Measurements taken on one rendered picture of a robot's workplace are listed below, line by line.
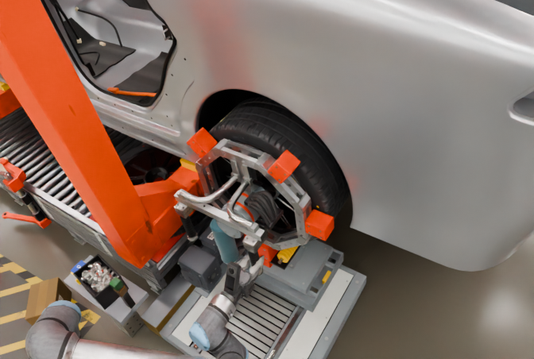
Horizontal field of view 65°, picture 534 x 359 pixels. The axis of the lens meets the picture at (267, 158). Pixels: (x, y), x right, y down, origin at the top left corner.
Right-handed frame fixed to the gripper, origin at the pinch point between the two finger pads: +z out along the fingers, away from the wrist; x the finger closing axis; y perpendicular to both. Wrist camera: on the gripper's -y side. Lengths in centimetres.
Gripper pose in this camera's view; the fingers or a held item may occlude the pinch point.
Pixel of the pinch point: (257, 255)
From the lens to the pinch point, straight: 161.8
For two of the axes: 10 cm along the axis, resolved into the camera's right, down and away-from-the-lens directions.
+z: 5.5, -6.2, 5.6
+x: 8.3, 3.0, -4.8
